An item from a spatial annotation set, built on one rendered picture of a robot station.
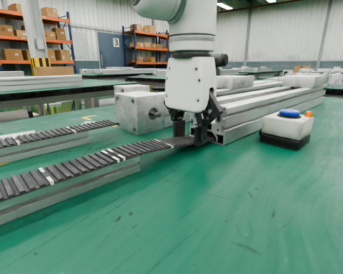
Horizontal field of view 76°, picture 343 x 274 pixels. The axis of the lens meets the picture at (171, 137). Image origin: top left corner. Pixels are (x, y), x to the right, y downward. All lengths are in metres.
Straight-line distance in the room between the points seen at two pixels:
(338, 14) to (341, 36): 1.11
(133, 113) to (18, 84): 1.40
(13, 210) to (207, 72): 0.34
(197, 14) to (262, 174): 0.28
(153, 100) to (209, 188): 0.31
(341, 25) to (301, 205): 15.24
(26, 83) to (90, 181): 1.59
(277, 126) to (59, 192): 0.42
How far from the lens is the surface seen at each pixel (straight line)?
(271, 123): 0.52
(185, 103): 0.42
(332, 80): 2.24
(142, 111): 0.54
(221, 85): 0.85
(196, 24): 0.40
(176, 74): 0.43
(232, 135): 0.51
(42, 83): 1.93
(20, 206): 0.32
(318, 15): 15.70
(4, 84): 1.83
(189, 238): 0.24
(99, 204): 0.30
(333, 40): 15.47
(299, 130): 0.50
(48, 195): 0.32
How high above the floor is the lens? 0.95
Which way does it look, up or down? 18 degrees down
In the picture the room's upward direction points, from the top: straight up
